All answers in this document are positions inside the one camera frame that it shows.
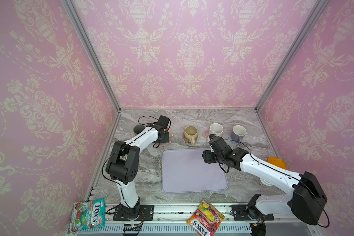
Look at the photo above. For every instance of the green Fox's candy bag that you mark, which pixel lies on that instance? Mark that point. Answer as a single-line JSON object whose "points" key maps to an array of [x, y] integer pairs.
{"points": [[87, 215]]}

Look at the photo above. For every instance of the lavender mug white inside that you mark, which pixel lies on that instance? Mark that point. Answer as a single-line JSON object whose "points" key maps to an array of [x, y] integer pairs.
{"points": [[238, 133]]}

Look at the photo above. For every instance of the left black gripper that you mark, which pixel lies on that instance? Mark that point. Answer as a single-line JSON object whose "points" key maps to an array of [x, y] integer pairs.
{"points": [[166, 139]]}

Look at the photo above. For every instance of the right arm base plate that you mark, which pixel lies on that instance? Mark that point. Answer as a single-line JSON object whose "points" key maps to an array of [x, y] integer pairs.
{"points": [[244, 212]]}

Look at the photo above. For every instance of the aluminium corner post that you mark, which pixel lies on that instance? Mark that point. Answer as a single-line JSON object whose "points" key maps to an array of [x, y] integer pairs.
{"points": [[303, 33], [84, 37]]}

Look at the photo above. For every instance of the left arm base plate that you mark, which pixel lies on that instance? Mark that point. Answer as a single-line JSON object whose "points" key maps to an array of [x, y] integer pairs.
{"points": [[143, 212]]}

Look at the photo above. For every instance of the grey green mug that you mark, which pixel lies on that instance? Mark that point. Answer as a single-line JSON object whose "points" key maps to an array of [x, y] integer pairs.
{"points": [[138, 129]]}

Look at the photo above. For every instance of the right aluminium corner post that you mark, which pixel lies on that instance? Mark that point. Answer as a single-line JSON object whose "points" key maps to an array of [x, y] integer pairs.
{"points": [[303, 33]]}

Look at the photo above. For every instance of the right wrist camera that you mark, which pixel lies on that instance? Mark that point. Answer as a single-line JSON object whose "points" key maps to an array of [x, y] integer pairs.
{"points": [[219, 145]]}

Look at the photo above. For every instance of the orange lidded jar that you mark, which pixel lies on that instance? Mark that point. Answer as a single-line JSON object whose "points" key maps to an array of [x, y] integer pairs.
{"points": [[277, 162]]}

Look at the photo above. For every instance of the white lidded cup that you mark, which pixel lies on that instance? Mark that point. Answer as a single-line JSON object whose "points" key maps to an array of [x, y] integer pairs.
{"points": [[265, 183]]}

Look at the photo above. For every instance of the left aluminium corner post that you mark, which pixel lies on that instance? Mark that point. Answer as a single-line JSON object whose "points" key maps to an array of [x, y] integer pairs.
{"points": [[84, 37]]}

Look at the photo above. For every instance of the lavender plastic tray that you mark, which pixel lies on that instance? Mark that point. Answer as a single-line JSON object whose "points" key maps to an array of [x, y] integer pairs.
{"points": [[184, 171]]}

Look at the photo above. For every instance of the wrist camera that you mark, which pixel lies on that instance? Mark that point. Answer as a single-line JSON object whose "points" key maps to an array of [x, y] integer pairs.
{"points": [[163, 121], [219, 145]]}

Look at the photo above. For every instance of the aluminium front rail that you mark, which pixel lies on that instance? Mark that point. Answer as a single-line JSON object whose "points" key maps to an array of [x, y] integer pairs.
{"points": [[170, 219]]}

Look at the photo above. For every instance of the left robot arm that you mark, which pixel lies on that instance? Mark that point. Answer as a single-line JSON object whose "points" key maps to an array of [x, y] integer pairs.
{"points": [[123, 164]]}

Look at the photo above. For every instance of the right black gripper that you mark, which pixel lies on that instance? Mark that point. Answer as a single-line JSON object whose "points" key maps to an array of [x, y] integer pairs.
{"points": [[207, 156]]}

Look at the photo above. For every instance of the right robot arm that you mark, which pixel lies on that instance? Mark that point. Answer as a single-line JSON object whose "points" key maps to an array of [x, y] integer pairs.
{"points": [[302, 195]]}

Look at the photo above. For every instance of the beige yellow mug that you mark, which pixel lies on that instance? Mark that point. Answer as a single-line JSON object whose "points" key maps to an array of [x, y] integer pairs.
{"points": [[190, 135]]}

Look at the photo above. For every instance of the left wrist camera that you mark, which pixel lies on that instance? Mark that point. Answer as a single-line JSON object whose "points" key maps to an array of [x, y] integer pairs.
{"points": [[163, 121]]}

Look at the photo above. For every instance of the red Fox's candy bag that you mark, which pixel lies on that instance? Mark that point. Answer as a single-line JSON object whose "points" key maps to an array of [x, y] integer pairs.
{"points": [[206, 219]]}

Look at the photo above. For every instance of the pink flower coaster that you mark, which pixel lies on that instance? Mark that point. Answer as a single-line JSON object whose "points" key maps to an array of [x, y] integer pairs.
{"points": [[205, 135], [171, 137]]}

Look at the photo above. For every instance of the white speckled mug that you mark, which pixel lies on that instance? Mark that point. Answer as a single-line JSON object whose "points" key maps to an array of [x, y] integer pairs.
{"points": [[216, 129]]}

